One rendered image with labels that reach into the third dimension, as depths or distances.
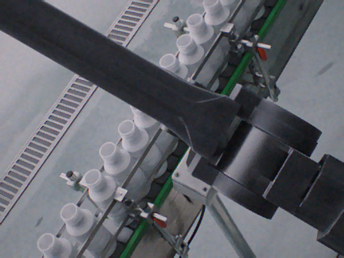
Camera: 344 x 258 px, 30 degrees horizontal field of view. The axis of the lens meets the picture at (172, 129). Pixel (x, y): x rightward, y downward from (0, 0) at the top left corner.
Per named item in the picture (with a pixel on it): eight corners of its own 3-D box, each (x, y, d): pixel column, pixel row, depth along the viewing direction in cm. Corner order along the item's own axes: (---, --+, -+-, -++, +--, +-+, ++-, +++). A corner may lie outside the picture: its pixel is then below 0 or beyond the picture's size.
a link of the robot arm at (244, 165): (307, 223, 60) (336, 173, 60) (212, 168, 61) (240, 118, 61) (299, 211, 69) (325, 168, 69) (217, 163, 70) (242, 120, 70)
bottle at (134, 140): (147, 184, 143) (115, 144, 130) (140, 164, 146) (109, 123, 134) (171, 173, 142) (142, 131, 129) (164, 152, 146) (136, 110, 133)
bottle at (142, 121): (177, 156, 144) (149, 113, 132) (152, 158, 146) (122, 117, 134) (180, 134, 147) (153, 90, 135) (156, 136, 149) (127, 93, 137)
